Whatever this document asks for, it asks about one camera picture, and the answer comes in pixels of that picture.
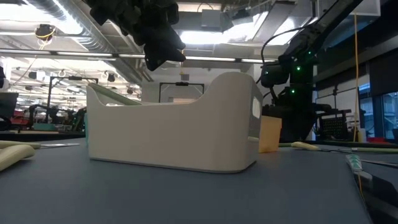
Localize long ceiling light bar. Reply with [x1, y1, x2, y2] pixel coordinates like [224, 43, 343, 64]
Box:
[0, 48, 279, 65]

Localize red box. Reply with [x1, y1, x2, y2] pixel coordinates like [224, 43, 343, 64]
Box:
[366, 136, 389, 144]

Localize black pole stand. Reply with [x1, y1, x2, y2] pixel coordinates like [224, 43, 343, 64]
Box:
[331, 84, 340, 110]

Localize grey ceiling box unit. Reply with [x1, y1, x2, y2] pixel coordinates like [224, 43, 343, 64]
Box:
[200, 8, 226, 30]

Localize green workbench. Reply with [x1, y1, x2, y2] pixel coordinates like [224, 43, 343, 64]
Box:
[32, 123, 58, 131]

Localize black rectangular rig frame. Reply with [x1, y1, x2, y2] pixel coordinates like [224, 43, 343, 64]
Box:
[159, 82, 206, 104]

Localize white plastic bin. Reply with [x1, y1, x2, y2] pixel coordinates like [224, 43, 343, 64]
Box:
[86, 71, 262, 174]

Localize teal plastic bin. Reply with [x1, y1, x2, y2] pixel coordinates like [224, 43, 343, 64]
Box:
[83, 113, 90, 146]

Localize black yellow cable reel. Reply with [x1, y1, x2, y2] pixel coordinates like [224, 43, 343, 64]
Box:
[34, 23, 57, 42]

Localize black frame stand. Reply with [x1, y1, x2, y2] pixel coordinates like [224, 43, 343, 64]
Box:
[46, 75, 100, 124]

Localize black perforated cart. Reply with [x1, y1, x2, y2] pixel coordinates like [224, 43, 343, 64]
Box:
[313, 108, 354, 142]

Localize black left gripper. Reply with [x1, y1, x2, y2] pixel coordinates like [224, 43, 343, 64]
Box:
[118, 0, 187, 72]

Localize blue-grey table mat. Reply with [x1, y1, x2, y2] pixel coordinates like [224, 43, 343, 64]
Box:
[0, 139, 398, 224]

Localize orange plastic bin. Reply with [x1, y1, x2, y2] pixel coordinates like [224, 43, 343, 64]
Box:
[258, 115, 283, 154]

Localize glass window panel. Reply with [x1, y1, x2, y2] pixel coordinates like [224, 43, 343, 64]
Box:
[357, 81, 398, 141]

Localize black monitor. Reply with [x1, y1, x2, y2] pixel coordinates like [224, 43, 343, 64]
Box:
[0, 91, 19, 122]

